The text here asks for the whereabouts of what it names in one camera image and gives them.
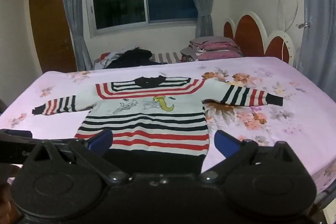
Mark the grey mosquito net drape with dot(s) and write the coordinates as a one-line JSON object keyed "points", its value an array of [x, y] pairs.
{"points": [[317, 54]]}

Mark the brown wooden door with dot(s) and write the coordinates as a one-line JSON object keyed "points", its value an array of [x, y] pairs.
{"points": [[51, 35]]}

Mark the light clothes pile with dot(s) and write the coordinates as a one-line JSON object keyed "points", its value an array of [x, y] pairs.
{"points": [[105, 59]]}

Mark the striped knit sweater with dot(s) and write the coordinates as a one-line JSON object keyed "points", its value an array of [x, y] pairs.
{"points": [[158, 124]]}

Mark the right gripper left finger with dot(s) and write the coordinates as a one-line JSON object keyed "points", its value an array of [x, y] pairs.
{"points": [[89, 153]]}

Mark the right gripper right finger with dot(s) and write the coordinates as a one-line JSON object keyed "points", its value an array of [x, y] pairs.
{"points": [[237, 153]]}

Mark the red white headboard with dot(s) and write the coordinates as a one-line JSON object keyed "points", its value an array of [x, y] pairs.
{"points": [[250, 35]]}

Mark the folded pink grey bedding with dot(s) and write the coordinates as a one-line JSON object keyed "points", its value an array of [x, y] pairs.
{"points": [[211, 48]]}

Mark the black garment pile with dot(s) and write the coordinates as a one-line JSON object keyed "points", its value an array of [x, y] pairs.
{"points": [[133, 58]]}

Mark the pink floral bed sheet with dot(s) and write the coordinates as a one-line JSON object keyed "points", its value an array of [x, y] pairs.
{"points": [[306, 120]]}

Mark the metal wall clip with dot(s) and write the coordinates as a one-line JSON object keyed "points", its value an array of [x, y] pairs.
{"points": [[303, 25]]}

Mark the grey striped cloth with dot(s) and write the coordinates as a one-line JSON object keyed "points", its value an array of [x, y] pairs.
{"points": [[167, 58]]}

